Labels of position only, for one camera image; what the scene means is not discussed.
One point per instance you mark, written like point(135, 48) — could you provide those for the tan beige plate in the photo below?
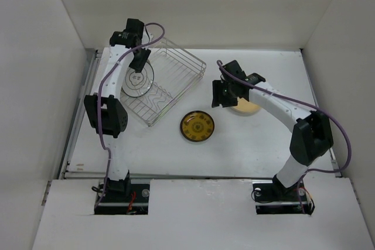
point(245, 107)

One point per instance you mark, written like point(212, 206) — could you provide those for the white plate thin teal rim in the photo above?
point(138, 84)

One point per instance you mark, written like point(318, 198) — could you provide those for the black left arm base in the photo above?
point(134, 202)

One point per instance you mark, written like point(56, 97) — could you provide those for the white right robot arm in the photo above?
point(311, 134)

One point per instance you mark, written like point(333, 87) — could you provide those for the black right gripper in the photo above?
point(217, 97)

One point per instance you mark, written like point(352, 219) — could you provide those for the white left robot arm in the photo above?
point(105, 112)

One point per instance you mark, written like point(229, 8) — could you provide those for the yellow plate brown rim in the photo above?
point(197, 126)

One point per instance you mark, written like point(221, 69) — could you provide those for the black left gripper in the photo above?
point(137, 65)

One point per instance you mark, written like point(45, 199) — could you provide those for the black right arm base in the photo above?
point(268, 201)

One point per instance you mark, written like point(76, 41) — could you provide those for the silver wire dish rack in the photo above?
point(176, 72)

